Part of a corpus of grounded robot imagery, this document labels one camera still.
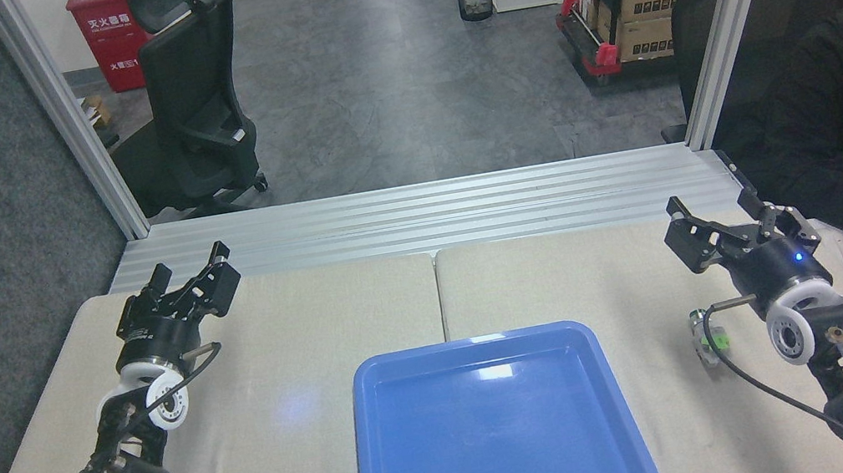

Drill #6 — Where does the red fire extinguisher box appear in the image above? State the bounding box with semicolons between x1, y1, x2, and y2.
65;0;162;100

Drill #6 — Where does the flat cardboard box on cart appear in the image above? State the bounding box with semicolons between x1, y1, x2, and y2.
612;14;680;64

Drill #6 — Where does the small cardboard box on floor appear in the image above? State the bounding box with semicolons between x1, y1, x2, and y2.
79;93;114;132

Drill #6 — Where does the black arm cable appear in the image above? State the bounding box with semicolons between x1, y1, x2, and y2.
123;339;236;440
698;278;843;473

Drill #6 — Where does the black office chair with headrest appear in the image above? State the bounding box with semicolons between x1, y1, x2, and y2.
86;0;273;231

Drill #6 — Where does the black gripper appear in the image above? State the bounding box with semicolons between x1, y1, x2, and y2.
104;238;255;376
658;174;838;325

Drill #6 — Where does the green and silver switch part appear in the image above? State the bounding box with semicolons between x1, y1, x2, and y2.
685;303;735;373

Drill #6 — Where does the blue plastic tray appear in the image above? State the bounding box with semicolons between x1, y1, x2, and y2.
335;309;660;473

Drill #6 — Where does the silver aluminium post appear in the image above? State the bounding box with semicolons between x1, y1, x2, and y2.
663;0;825;154
0;0;154;260

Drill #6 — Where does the silver aluminium table rail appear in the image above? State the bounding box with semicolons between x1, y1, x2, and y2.
100;130;761;308

